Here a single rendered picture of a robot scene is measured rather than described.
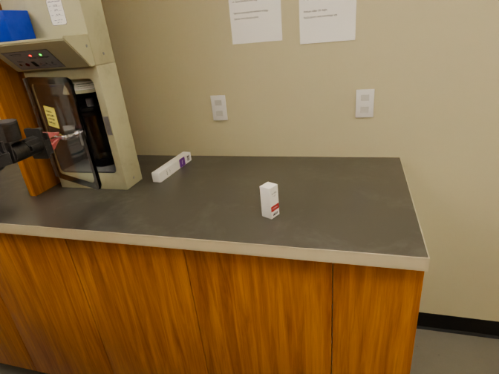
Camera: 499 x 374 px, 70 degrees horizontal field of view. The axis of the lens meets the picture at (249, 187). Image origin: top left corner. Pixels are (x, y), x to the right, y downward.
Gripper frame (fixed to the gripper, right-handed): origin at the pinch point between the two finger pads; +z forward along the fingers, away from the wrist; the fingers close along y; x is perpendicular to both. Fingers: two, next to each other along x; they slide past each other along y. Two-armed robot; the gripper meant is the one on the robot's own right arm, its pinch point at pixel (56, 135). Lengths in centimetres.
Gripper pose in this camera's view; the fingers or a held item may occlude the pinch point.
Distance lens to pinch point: 141.7
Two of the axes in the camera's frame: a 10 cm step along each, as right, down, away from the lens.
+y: -0.8, -9.1, -4.1
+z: 2.6, -4.2, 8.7
